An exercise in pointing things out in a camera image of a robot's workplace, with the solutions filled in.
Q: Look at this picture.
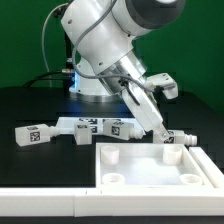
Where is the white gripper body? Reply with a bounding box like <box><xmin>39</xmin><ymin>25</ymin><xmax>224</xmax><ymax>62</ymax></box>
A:
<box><xmin>121</xmin><ymin>81</ymin><xmax>164</xmax><ymax>133</ymax></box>

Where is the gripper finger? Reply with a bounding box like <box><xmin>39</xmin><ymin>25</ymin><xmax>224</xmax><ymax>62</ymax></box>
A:
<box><xmin>155</xmin><ymin>124</ymin><xmax>170</xmax><ymax>142</ymax></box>

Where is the white square tabletop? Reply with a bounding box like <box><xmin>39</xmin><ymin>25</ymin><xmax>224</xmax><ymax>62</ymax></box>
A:
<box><xmin>95</xmin><ymin>143</ymin><xmax>213</xmax><ymax>188</ymax></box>

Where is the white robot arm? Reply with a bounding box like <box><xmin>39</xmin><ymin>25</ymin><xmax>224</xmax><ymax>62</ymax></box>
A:
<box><xmin>61</xmin><ymin>0</ymin><xmax>186</xmax><ymax>141</ymax></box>

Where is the white right fence bar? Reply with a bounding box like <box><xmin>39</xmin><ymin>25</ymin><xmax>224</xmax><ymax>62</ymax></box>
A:
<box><xmin>189</xmin><ymin>147</ymin><xmax>224</xmax><ymax>189</ymax></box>

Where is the white fence bar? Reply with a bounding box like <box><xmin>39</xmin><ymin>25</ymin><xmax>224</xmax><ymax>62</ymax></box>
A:
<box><xmin>0</xmin><ymin>186</ymin><xmax>224</xmax><ymax>217</ymax></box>
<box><xmin>189</xmin><ymin>147</ymin><xmax>224</xmax><ymax>189</ymax></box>

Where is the white marker sheet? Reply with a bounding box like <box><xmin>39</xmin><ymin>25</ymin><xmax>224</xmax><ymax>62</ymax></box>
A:
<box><xmin>56</xmin><ymin>117</ymin><xmax>143</xmax><ymax>135</ymax></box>

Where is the white front fence bar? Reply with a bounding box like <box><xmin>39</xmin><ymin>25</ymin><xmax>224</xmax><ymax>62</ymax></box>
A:
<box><xmin>0</xmin><ymin>186</ymin><xmax>224</xmax><ymax>217</ymax></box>

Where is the grey cable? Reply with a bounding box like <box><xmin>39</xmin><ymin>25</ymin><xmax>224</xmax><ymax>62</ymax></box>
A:
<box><xmin>41</xmin><ymin>2</ymin><xmax>70</xmax><ymax>73</ymax></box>

